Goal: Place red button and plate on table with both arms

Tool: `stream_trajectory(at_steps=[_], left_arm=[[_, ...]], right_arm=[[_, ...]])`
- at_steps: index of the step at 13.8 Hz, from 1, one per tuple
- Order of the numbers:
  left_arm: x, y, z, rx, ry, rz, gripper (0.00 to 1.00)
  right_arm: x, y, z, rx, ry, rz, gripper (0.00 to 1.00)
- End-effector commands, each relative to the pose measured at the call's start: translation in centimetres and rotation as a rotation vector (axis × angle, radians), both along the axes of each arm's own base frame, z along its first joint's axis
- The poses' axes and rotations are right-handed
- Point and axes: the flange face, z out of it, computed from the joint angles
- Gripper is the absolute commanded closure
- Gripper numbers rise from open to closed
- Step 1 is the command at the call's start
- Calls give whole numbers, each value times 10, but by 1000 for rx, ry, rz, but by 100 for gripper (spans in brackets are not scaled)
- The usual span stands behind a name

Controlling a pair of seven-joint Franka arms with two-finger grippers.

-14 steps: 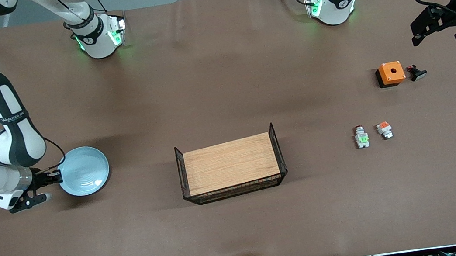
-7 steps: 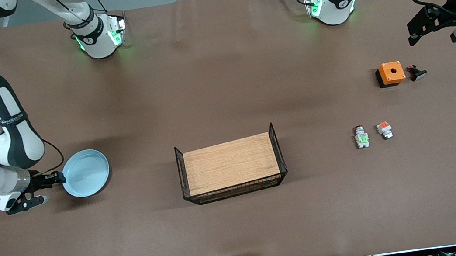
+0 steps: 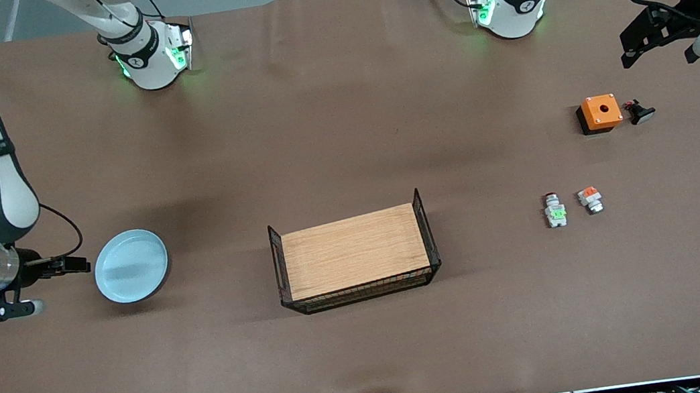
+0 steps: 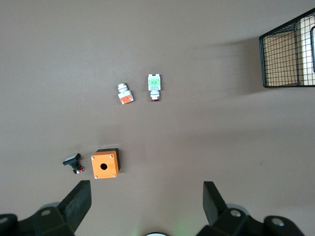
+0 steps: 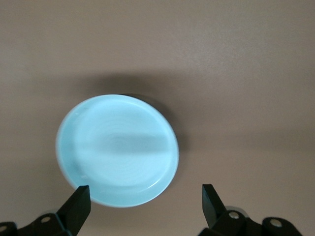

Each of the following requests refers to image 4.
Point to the brown table cover sheet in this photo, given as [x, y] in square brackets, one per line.
[197, 123]

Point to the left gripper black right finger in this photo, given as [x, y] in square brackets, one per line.
[221, 221]

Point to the white button orange contact block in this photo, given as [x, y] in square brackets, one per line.
[126, 97]

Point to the black red push button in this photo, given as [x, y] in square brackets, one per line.
[71, 159]

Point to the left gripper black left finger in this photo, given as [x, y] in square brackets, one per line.
[61, 218]

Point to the wooden board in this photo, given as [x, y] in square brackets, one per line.
[278, 59]

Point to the orange button enclosure box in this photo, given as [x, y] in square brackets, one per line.
[108, 159]

